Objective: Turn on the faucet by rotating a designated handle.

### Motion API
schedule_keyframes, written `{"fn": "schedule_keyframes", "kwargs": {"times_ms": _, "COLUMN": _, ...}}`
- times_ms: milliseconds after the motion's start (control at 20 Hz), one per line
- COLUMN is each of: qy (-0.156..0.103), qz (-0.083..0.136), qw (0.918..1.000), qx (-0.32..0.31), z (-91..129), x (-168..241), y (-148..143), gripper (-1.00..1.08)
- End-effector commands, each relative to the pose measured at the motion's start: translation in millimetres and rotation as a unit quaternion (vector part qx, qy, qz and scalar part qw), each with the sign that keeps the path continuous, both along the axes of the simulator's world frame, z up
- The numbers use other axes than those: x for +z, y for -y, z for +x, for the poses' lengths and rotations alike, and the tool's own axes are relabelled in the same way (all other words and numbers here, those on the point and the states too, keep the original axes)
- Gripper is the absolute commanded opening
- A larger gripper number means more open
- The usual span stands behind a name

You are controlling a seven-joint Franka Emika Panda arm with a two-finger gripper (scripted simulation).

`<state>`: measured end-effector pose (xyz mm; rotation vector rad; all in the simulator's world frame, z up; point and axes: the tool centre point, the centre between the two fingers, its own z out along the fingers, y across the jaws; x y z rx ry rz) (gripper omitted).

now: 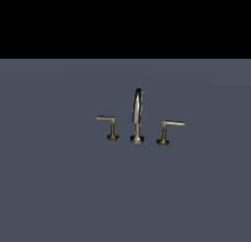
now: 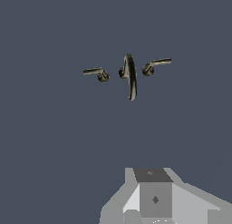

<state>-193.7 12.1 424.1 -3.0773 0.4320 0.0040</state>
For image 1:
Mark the brass faucet spout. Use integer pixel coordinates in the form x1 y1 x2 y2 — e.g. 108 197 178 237
129 87 146 145

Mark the brass faucet lever handle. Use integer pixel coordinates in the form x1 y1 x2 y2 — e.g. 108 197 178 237
155 120 185 147
95 115 121 143

